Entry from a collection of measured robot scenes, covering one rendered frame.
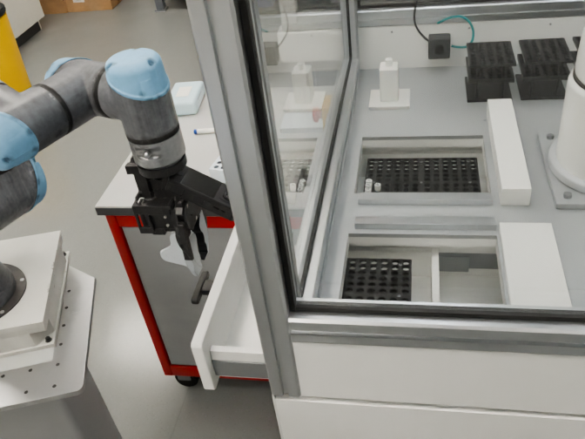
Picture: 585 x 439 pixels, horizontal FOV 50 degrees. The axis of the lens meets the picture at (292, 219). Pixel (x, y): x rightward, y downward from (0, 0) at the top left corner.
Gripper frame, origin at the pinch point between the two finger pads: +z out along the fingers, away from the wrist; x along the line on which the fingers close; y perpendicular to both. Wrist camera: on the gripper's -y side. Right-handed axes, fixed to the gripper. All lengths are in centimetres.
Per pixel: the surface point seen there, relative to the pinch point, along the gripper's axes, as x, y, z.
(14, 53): -225, 184, 55
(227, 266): -2.9, -2.8, 3.7
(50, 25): -380, 257, 96
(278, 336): 23.5, -18.1, -9.6
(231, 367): 12.8, -6.2, 10.3
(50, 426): 5, 42, 43
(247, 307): -2.4, -4.9, 12.9
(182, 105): -86, 34, 17
